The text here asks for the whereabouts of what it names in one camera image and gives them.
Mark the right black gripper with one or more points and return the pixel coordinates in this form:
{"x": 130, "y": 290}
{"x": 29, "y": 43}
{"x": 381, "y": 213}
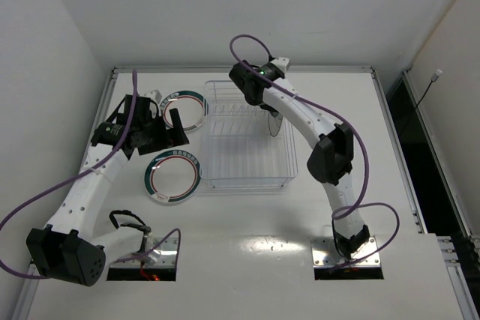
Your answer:
{"x": 270, "y": 108}

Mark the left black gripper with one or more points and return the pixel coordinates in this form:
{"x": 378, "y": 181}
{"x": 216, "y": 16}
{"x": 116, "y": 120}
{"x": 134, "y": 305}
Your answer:
{"x": 151, "y": 141}

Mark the green red rimmed plate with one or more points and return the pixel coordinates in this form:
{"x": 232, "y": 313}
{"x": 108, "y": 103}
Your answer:
{"x": 172, "y": 177}
{"x": 191, "y": 107}

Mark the white plate with characters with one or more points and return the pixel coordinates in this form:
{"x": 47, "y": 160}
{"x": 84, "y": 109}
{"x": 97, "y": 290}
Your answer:
{"x": 275, "y": 121}

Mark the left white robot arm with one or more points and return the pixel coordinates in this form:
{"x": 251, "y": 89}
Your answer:
{"x": 66, "y": 249}

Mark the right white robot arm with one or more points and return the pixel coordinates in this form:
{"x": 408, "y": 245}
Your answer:
{"x": 332, "y": 144}

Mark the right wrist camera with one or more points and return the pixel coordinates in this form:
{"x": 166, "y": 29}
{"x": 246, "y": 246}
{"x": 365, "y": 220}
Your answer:
{"x": 283, "y": 64}

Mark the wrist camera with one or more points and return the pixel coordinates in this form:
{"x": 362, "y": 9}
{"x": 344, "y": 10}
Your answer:
{"x": 154, "y": 95}
{"x": 283, "y": 64}

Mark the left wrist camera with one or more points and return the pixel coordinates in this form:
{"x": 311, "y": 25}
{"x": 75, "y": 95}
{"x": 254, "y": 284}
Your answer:
{"x": 154, "y": 95}

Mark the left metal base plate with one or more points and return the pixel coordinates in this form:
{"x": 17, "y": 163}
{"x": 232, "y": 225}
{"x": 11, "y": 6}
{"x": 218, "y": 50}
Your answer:
{"x": 163, "y": 257}

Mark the metal base plate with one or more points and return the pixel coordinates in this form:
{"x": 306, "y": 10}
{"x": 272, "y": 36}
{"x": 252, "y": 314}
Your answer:
{"x": 325, "y": 255}
{"x": 163, "y": 257}

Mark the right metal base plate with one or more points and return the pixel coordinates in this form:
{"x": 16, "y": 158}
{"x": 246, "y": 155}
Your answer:
{"x": 325, "y": 255}

